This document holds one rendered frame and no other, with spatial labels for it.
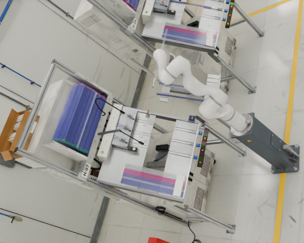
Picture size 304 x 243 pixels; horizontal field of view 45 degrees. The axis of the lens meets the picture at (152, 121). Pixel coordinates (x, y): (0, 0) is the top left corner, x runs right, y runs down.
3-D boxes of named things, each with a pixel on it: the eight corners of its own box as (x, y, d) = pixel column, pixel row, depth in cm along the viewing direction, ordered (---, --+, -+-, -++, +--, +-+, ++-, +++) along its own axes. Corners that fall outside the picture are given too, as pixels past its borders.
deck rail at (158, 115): (199, 124, 315) (200, 121, 309) (199, 126, 314) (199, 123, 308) (120, 108, 325) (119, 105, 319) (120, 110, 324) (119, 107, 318)
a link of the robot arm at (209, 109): (238, 112, 261) (218, 96, 247) (220, 130, 265) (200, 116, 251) (229, 103, 270) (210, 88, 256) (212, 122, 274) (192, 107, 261)
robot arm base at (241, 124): (254, 111, 275) (240, 100, 264) (252, 134, 267) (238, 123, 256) (232, 116, 288) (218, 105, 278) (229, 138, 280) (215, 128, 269)
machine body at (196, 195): (219, 156, 373) (180, 130, 338) (206, 224, 346) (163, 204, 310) (172, 159, 420) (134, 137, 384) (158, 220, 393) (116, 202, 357)
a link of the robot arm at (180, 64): (212, 109, 265) (227, 92, 262) (217, 115, 255) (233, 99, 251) (161, 68, 245) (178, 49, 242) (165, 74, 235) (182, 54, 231)
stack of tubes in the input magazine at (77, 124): (106, 97, 302) (81, 81, 286) (88, 154, 282) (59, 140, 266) (98, 100, 311) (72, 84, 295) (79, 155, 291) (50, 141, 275)
